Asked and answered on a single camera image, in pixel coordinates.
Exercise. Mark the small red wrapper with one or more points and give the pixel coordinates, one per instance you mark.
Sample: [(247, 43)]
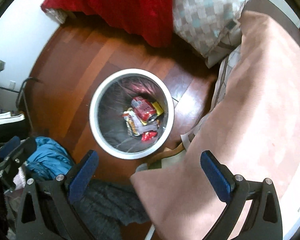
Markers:
[(146, 136)]

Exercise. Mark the red fleece blanket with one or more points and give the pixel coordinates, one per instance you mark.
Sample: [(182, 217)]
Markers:
[(151, 19)]

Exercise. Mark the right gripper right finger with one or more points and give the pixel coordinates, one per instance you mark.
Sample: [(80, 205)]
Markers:
[(263, 220)]

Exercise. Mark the white round trash bin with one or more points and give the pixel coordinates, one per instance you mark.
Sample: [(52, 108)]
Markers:
[(113, 97)]

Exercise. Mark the orange snack bag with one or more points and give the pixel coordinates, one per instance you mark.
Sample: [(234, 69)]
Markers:
[(135, 126)]

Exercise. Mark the blue jacket on floor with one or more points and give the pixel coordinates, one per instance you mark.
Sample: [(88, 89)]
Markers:
[(48, 160)]

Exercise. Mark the checkered grey white quilt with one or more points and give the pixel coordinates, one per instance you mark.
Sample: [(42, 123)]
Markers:
[(203, 23)]

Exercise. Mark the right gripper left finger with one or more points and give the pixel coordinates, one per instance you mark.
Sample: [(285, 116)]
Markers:
[(46, 208)]

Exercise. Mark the dark fuzzy slipper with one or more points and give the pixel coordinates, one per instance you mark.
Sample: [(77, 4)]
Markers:
[(105, 207)]

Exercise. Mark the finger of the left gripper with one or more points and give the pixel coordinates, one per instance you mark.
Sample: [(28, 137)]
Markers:
[(8, 147), (9, 166)]

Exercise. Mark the yellow red box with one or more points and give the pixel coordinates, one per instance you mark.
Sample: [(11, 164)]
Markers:
[(158, 108)]

